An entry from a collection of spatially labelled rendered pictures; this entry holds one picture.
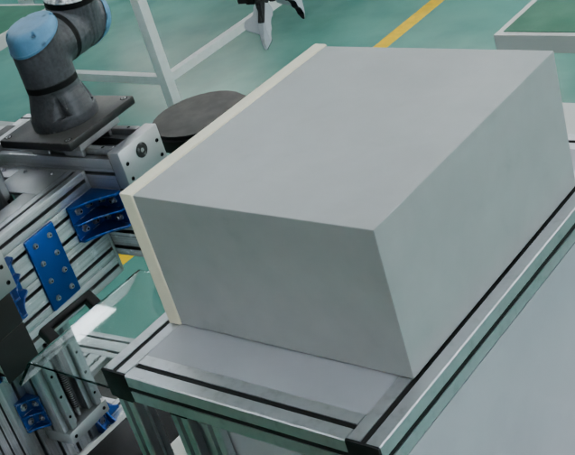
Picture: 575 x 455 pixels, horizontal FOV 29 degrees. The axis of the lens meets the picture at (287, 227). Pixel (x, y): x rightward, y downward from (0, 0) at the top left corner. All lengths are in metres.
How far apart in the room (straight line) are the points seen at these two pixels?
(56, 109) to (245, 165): 1.16
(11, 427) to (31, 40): 0.93
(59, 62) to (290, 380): 1.30
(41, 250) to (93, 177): 0.20
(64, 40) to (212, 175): 1.15
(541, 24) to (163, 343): 1.86
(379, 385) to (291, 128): 0.37
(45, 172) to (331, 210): 1.42
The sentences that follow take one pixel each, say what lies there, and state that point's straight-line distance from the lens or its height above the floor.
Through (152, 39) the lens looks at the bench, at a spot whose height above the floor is 0.39.
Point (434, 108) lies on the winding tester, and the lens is 1.41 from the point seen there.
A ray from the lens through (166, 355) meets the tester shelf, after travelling 1.47.
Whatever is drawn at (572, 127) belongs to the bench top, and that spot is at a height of 0.75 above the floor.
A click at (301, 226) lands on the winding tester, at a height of 1.31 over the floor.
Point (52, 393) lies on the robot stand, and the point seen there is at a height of 0.48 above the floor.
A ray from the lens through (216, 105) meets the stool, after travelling 3.67.
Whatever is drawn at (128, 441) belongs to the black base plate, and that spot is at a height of 0.77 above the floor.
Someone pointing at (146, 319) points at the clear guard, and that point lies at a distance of 1.66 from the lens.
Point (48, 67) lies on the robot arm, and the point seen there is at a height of 1.18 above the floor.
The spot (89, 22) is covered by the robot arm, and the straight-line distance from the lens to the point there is 2.58.
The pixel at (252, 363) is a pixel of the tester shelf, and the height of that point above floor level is 1.11.
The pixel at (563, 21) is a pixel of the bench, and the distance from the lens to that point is 3.11.
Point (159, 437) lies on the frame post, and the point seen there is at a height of 0.97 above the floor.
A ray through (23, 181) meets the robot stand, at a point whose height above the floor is 0.95.
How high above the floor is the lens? 1.91
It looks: 28 degrees down
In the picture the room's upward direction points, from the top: 18 degrees counter-clockwise
